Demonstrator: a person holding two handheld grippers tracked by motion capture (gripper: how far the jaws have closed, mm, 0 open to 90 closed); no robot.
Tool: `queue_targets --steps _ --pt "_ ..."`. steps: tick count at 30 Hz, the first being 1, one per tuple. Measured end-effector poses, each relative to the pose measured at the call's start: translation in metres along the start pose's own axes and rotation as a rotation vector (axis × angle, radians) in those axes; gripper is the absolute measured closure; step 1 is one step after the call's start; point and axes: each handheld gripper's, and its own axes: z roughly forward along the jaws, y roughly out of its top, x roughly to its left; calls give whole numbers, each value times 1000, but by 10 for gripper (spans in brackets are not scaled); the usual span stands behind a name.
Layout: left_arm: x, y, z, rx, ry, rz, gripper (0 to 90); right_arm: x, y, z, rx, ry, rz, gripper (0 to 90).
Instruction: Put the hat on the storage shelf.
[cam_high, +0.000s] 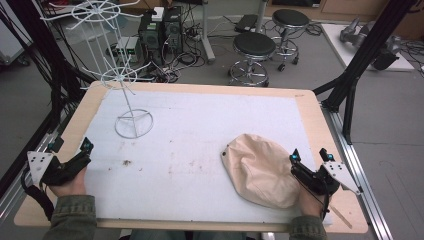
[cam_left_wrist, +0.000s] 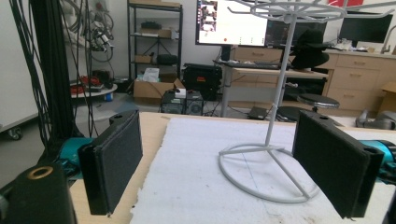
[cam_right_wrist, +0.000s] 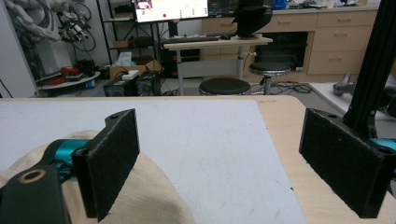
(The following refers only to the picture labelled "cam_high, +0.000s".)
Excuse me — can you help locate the person's right hand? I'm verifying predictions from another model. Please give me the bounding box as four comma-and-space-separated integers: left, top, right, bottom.
297, 181, 334, 219

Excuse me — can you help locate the white wire hat rack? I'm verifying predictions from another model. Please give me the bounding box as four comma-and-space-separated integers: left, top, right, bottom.
39, 0, 155, 140

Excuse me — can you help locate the small white box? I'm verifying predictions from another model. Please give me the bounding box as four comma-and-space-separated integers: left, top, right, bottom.
151, 6, 165, 23

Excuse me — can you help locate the beige cap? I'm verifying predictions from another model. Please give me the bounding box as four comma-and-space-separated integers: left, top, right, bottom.
219, 133, 303, 210

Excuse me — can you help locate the white platform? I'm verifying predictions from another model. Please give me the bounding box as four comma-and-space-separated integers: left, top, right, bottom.
320, 22, 416, 73

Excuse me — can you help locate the flat black case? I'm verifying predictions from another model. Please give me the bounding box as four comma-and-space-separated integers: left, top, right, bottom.
233, 13, 260, 34

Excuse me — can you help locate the white foam mat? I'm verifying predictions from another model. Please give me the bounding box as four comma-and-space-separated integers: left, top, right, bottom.
82, 88, 335, 226

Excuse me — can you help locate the white and green device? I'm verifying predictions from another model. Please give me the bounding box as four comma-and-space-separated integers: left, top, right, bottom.
114, 35, 142, 65

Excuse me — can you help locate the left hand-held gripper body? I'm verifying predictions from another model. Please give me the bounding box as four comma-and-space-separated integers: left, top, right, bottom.
26, 150, 88, 187

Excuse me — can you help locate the thin wooden stick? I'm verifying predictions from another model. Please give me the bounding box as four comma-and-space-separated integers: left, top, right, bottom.
328, 204, 354, 230

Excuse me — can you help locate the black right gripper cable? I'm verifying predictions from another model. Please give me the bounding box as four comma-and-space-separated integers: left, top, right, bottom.
291, 173, 332, 221

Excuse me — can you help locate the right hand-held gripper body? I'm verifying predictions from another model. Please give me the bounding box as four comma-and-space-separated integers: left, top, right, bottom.
291, 161, 364, 197

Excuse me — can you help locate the person's left hand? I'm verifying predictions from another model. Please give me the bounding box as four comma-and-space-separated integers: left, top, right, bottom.
48, 166, 88, 198

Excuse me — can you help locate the grey table leg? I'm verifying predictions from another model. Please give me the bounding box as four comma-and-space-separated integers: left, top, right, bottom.
199, 0, 217, 65

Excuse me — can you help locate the aluminium rail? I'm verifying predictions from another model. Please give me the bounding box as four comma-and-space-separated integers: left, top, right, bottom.
320, 102, 395, 240
0, 131, 66, 223

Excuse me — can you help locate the black metal frame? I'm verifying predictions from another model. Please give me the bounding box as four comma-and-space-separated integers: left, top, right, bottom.
0, 0, 98, 198
312, 0, 419, 145

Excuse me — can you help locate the black computer tower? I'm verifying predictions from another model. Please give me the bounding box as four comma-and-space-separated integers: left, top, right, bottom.
137, 12, 165, 67
162, 5, 185, 56

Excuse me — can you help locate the tangle of floor cables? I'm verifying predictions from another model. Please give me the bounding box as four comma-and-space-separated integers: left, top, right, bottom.
143, 19, 209, 84

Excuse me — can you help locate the black round stool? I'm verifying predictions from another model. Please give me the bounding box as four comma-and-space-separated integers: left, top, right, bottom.
228, 31, 277, 88
271, 8, 311, 73

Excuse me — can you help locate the white wheeled cabinet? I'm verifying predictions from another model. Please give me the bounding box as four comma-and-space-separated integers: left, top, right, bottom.
0, 18, 32, 67

